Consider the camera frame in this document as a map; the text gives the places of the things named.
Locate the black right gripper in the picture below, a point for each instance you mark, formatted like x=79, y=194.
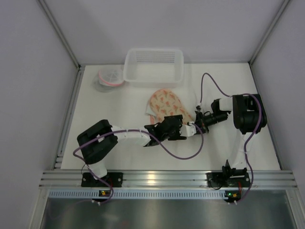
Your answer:
x=202, y=122

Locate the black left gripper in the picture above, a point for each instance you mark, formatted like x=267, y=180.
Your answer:
x=175, y=126

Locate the peach patterned laundry bag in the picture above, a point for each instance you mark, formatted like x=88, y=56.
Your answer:
x=165, y=102

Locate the white mesh pink-trimmed laundry bag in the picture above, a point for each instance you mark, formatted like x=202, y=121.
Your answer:
x=108, y=79

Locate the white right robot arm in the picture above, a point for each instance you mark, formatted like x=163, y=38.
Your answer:
x=249, y=117

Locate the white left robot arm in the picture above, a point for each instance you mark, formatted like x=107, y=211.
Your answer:
x=97, y=141

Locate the white plastic basket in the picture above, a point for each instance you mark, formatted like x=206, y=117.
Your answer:
x=154, y=67

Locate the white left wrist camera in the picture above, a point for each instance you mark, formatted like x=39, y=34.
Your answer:
x=188, y=130

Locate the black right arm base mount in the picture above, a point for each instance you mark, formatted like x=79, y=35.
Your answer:
x=228, y=177

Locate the aluminium frame rail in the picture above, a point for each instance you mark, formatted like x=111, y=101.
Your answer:
x=263, y=179

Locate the white slotted cable duct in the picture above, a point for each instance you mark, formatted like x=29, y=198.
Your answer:
x=143, y=194

